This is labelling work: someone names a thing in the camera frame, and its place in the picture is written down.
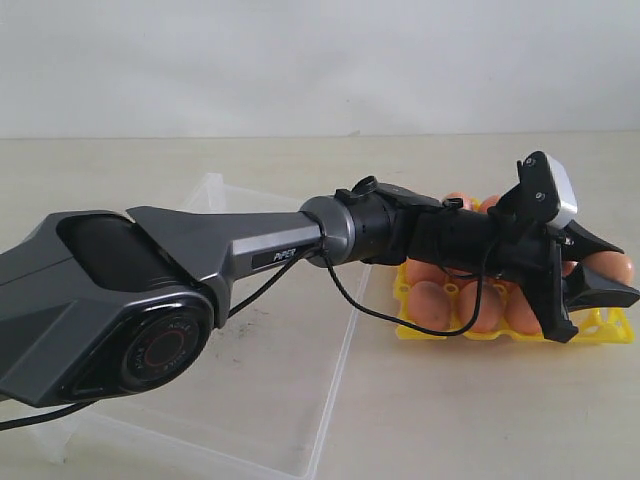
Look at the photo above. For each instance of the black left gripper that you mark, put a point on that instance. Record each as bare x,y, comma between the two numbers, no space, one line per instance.
531,256

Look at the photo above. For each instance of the brown egg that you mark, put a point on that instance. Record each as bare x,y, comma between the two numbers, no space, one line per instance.
417,271
519,315
491,307
487,203
461,199
613,265
429,306

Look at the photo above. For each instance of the yellow plastic egg tray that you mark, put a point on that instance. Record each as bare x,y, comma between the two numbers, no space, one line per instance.
600,330

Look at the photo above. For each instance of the clear plastic bin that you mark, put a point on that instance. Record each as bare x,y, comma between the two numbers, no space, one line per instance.
255,405

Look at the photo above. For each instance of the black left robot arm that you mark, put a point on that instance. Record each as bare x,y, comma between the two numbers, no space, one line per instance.
96,304

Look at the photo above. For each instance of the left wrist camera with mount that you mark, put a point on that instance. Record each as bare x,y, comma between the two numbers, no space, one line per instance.
543,194

